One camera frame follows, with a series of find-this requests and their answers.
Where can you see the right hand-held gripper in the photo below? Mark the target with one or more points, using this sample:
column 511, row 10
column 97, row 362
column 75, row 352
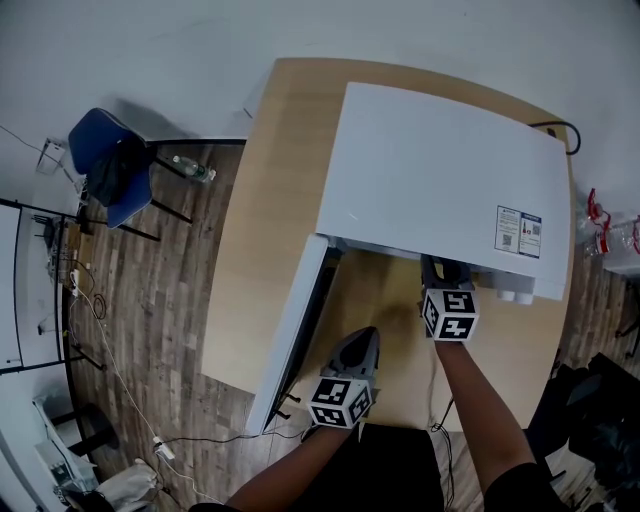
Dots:
column 452, row 315

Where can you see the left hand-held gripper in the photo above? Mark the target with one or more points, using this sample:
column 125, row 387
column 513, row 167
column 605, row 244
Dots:
column 335, row 402

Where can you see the black office chair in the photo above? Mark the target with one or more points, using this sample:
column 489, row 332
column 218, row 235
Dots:
column 542, row 450
column 605, row 415

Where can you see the black bag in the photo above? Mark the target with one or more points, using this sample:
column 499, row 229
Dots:
column 112, row 175

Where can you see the brown cardboard box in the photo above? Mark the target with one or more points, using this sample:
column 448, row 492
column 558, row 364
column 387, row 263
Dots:
column 77, row 245

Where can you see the white power strip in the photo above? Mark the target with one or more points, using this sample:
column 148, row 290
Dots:
column 75, row 282

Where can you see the white microwave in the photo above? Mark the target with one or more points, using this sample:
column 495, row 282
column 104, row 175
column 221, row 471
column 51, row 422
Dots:
column 440, row 165

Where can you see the white wall box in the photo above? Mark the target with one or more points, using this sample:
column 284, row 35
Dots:
column 52, row 152

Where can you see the white machine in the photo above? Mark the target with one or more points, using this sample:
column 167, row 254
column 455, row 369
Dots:
column 62, row 460

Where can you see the whiteboard on black stand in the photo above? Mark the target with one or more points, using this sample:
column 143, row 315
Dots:
column 10, row 285

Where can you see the person's black clothing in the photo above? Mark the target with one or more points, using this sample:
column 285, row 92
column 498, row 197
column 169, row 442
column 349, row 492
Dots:
column 395, row 470

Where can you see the person's left forearm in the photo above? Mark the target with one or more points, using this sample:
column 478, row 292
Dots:
column 295, row 470

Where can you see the blue chair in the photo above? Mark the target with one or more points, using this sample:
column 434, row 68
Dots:
column 90, row 132

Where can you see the black router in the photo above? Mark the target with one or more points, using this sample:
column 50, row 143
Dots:
column 49, row 231

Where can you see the white cloth bag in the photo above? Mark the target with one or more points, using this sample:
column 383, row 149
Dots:
column 127, row 487

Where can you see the clear plastic bottle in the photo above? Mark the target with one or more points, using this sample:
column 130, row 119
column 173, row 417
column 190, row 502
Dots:
column 190, row 167

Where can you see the person's right forearm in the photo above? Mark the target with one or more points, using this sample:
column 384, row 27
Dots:
column 475, row 410

